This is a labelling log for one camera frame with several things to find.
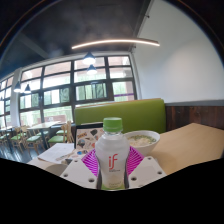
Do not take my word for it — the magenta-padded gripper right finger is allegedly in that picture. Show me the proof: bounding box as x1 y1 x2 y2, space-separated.
126 145 168 190

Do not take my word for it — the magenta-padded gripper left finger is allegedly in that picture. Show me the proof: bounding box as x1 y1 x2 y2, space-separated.
59 148 99 190

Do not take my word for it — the clear green-capped drink bottle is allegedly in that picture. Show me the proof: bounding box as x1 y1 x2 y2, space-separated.
94 116 131 191

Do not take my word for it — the white bowl of food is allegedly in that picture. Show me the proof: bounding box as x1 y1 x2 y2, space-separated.
123 129 161 157

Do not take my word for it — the black sticker-covered laptop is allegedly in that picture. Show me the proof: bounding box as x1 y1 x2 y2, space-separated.
73 122 104 151

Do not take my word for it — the green upholstered bench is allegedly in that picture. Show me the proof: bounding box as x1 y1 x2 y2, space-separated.
73 98 167 135

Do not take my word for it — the light wooden dining table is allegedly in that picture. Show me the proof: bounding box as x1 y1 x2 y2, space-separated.
26 120 63 148

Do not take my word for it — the group of green-seated wooden chairs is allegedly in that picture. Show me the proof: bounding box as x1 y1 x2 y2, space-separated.
0 120 76 153

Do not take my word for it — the dark pendant lamp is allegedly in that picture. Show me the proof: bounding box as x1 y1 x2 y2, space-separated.
81 51 97 66
23 83 32 95
13 80 22 93
86 64 98 76

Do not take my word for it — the curved linear ceiling light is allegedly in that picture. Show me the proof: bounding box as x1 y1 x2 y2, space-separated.
71 37 161 50

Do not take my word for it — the black-framed window wall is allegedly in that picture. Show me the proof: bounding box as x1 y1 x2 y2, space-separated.
0 54 137 129

